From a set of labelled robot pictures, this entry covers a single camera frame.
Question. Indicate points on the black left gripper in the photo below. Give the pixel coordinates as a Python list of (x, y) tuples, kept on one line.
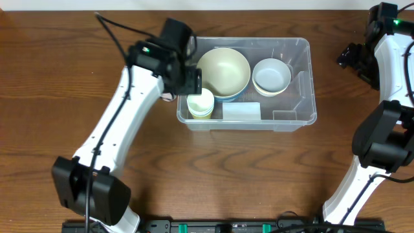
[(193, 81)]

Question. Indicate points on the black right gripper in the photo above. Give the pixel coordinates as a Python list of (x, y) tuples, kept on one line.
[(350, 56)]

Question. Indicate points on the cream cup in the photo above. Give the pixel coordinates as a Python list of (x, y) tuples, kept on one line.
[(201, 102)]

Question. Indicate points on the large cream bowl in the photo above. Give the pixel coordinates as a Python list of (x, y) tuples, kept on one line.
[(223, 66)]

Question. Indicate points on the light blue cup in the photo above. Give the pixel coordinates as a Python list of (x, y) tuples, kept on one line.
[(201, 113)]

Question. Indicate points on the yellow cup front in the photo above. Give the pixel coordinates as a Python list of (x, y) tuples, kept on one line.
[(204, 117)]

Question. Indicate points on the small grey bowl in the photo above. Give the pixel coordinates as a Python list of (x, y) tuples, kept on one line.
[(271, 70)]

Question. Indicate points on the small white bowl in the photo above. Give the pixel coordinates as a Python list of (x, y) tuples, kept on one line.
[(267, 93)]

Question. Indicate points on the small yellow bowl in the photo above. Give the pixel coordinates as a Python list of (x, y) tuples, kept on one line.
[(270, 89)]

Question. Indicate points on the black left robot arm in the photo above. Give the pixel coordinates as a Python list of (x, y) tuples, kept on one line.
[(89, 183)]

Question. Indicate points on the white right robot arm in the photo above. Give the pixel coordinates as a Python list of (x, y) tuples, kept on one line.
[(383, 142)]

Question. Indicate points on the pink cup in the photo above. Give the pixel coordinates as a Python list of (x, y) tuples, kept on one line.
[(168, 97)]

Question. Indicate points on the clear plastic storage bin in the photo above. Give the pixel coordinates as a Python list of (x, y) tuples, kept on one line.
[(288, 111)]

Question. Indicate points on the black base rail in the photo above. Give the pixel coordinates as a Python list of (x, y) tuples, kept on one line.
[(166, 226)]

